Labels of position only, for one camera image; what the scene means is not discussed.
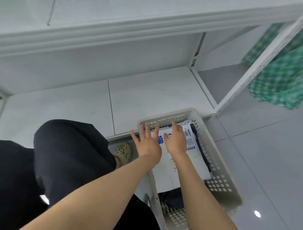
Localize person's left hand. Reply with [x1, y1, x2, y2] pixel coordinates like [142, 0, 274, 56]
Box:
[130, 122, 163, 165]

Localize person's right hand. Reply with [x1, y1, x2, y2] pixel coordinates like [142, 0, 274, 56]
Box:
[164, 121, 187, 159]

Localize person's left forearm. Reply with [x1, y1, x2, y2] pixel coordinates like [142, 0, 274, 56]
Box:
[20, 155, 164, 230]

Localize person's right forearm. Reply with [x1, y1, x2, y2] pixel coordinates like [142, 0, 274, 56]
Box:
[163, 153, 236, 230]

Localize beige clog shoe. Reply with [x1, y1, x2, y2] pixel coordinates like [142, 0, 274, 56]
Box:
[113, 142, 134, 168]

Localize white packet with blue print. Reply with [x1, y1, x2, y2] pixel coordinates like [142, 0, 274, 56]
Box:
[150, 122, 212, 194]

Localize dark folded packet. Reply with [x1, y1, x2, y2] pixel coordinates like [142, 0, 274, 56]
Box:
[189, 123, 213, 174]
[157, 188, 185, 210]

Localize white plastic basket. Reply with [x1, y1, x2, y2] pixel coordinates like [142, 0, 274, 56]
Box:
[137, 108, 243, 230]

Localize person's black trousers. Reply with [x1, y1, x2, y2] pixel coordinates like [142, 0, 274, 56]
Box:
[0, 119, 162, 230]

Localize white metal shelf rack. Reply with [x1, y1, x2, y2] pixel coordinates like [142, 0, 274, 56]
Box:
[0, 0, 303, 142]

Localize green checked cloth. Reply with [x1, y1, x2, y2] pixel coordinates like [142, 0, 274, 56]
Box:
[241, 22, 303, 111]

